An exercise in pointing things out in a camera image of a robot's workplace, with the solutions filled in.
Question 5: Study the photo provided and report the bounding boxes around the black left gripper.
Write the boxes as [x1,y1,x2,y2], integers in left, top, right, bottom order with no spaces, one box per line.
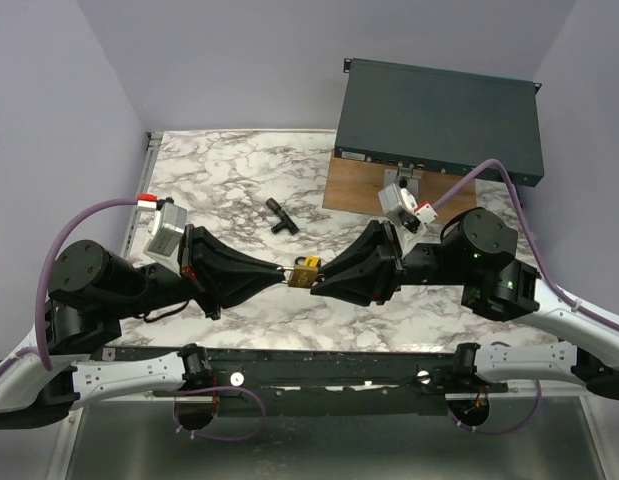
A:
[112,224,290,320]

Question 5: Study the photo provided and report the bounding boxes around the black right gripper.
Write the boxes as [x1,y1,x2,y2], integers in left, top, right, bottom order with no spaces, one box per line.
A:
[307,220,471,307]

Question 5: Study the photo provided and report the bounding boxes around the yellow padlock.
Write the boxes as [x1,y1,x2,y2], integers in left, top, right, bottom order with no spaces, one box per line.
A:
[293,256,322,274]

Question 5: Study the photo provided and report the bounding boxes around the small brass padlock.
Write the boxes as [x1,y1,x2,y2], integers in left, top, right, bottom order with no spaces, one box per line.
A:
[282,265,319,289]

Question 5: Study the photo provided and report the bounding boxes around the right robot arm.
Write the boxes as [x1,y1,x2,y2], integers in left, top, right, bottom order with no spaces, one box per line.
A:
[311,208,619,400]

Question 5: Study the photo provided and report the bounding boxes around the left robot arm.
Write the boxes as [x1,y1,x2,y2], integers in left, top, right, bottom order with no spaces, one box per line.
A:
[0,226,284,430]

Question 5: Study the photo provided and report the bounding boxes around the wooden board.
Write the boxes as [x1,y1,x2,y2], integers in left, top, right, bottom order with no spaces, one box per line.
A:
[322,154,477,224]

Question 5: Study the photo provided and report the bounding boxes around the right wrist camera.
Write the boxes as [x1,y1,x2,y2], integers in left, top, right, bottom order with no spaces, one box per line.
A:
[378,183,438,246]

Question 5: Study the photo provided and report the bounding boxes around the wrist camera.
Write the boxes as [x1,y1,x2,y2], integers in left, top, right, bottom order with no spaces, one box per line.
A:
[137,193,187,272]
[378,183,438,246]

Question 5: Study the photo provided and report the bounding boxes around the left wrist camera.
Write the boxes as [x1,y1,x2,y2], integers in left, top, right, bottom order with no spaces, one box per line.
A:
[137,193,187,272]

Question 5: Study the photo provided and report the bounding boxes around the grey metal lock bracket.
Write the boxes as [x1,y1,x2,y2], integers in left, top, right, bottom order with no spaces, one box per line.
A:
[384,167,423,197]

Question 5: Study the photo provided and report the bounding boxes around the black table edge rail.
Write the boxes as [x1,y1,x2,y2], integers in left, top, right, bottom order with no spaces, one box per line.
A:
[75,344,507,418]

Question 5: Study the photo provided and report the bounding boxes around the aluminium side rail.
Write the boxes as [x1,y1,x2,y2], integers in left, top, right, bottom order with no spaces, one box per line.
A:
[121,131,164,257]

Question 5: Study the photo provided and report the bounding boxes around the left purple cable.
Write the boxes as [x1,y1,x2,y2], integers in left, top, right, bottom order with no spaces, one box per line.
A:
[0,197,269,442]

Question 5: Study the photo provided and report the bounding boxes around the purple cable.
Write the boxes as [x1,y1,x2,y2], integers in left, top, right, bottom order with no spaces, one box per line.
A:
[431,158,619,435]
[0,197,269,442]

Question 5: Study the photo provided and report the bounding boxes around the dark teal network switch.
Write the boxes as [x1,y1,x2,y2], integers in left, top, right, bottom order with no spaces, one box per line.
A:
[334,58,545,187]

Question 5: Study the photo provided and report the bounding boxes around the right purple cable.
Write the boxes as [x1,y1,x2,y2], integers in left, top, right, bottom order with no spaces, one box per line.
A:
[431,158,619,435]

